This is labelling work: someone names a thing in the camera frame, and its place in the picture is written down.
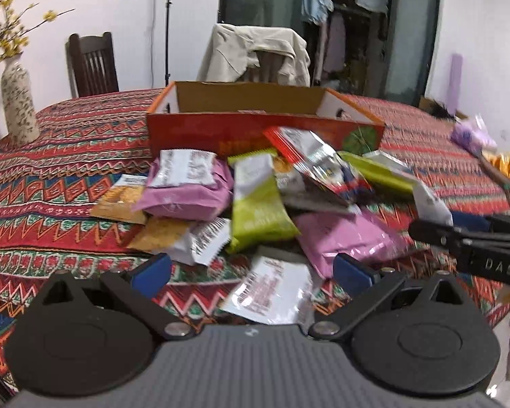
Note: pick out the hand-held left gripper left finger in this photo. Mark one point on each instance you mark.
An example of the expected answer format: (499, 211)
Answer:
(152, 271)

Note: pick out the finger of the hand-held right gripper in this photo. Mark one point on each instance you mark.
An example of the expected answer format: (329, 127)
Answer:
(433, 233)
(469, 222)

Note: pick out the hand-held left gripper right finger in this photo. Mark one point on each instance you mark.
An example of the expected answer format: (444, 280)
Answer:
(352, 274)

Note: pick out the small white snack packet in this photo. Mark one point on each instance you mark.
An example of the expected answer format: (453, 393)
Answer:
(433, 204)

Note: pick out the pink snack packet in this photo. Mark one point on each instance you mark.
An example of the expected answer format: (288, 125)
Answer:
(182, 199)
(348, 240)

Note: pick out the yellow cracker packet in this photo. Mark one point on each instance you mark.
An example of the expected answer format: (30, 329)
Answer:
(119, 202)

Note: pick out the yellow-green snack packet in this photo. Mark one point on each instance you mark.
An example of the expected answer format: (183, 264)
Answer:
(378, 176)

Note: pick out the white and green snack packet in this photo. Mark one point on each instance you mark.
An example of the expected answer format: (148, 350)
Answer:
(257, 208)

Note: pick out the red and silver snack packet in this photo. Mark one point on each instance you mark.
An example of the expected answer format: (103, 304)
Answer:
(310, 153)

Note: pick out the orange cardboard box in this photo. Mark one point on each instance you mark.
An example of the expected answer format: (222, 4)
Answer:
(204, 134)

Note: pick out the yellow snack packet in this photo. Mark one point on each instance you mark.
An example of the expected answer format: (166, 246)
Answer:
(157, 236)

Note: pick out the white barcode snack packet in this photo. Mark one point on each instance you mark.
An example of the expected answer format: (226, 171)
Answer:
(208, 240)

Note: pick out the dark grey snack packet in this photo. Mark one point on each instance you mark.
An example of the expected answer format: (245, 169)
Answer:
(318, 204)

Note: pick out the large white snack packet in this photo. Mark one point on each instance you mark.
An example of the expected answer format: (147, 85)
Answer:
(272, 291)

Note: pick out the white and orange snack packet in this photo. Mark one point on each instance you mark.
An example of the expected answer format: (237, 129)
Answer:
(287, 174)

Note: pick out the purple yoga mat roll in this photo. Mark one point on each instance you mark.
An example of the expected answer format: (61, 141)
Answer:
(454, 83)

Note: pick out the dark wooden chair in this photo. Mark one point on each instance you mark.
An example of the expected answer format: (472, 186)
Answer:
(92, 66)

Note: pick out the floral ceramic vase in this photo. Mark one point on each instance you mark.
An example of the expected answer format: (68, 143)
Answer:
(20, 102)

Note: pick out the hanging lilac dress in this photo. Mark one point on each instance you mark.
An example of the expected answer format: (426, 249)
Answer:
(335, 42)

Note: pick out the wooden chair under jacket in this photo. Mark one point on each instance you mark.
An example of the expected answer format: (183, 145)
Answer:
(267, 66)

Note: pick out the beige jacket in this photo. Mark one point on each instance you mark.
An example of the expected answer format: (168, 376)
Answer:
(229, 51)

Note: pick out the studio light stand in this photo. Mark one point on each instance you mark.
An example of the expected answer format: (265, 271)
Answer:
(168, 29)

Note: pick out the yellow flower branches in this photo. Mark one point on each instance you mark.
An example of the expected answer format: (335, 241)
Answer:
(8, 34)

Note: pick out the dark framed glass door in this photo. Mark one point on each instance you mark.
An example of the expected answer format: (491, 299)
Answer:
(259, 0)

